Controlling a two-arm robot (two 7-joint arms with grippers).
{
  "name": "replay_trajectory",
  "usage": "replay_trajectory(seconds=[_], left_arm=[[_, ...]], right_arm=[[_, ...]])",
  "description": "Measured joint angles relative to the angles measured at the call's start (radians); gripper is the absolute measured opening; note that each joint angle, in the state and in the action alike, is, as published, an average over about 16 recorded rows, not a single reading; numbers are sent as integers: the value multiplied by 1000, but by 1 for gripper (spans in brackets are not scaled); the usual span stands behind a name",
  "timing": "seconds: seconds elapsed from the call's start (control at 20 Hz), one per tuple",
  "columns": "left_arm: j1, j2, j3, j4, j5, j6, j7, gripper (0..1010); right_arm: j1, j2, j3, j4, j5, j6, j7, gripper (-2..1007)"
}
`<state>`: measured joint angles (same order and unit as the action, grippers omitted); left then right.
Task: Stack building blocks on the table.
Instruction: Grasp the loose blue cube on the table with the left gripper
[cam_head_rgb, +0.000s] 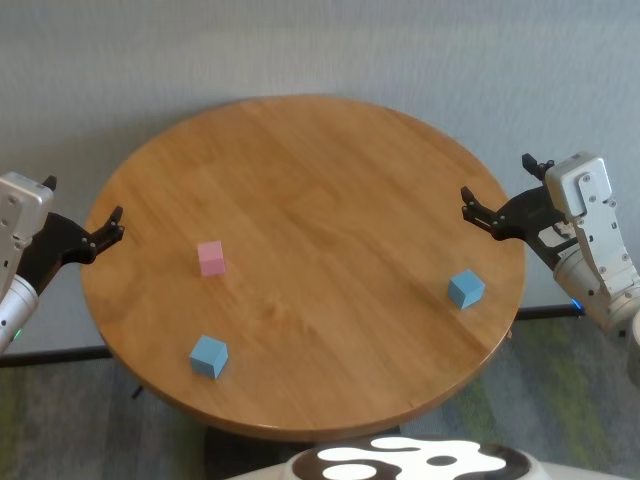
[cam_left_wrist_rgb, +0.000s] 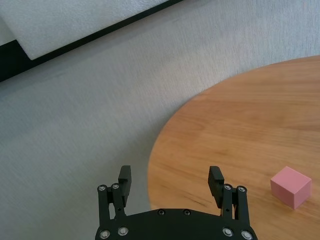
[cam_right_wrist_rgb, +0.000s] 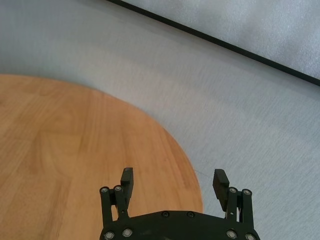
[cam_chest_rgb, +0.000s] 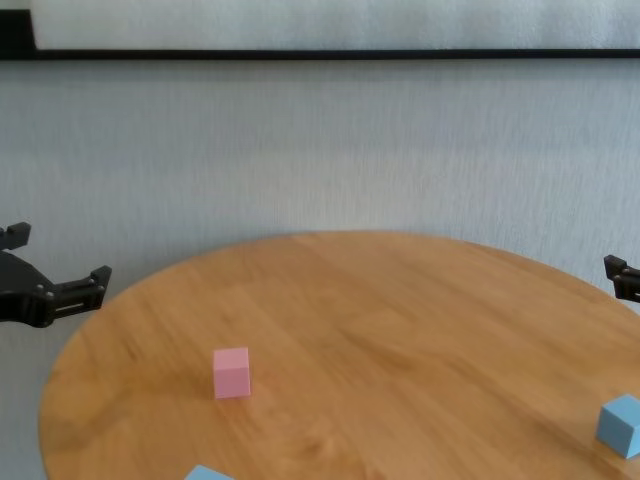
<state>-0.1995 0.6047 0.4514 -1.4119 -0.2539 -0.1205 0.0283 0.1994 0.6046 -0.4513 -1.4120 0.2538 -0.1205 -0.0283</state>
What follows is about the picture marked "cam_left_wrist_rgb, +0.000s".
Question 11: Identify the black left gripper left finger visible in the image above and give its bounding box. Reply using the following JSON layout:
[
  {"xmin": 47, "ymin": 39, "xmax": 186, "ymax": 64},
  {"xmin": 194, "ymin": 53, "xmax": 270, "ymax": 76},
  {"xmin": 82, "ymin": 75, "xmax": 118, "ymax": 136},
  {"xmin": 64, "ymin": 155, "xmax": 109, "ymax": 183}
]
[{"xmin": 96, "ymin": 165, "xmax": 133, "ymax": 227}]

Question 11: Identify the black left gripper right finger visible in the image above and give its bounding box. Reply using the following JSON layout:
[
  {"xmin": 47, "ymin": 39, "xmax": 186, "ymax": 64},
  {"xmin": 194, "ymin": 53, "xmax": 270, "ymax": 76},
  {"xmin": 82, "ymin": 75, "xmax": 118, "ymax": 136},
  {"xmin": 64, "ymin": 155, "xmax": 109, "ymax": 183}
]
[{"xmin": 207, "ymin": 165, "xmax": 251, "ymax": 226}]

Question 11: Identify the pink cube block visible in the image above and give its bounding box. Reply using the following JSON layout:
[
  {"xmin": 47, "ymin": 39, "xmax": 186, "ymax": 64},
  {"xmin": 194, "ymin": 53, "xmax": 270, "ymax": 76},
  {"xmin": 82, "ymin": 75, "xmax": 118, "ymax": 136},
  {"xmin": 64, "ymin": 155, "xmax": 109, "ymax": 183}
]
[{"xmin": 270, "ymin": 165, "xmax": 313, "ymax": 210}]

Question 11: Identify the black wall trim strip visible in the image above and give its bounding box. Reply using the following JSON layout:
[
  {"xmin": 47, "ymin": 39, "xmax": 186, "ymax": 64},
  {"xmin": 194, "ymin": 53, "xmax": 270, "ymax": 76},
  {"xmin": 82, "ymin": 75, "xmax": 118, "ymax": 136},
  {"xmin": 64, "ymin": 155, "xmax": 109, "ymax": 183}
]
[{"xmin": 0, "ymin": 0, "xmax": 187, "ymax": 84}]

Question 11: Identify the white wall panel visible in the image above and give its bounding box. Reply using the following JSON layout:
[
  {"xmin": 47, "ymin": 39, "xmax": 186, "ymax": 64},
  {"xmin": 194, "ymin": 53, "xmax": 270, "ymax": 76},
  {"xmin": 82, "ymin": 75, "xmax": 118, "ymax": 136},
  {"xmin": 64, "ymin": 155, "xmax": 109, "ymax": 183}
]
[{"xmin": 0, "ymin": 0, "xmax": 185, "ymax": 61}]

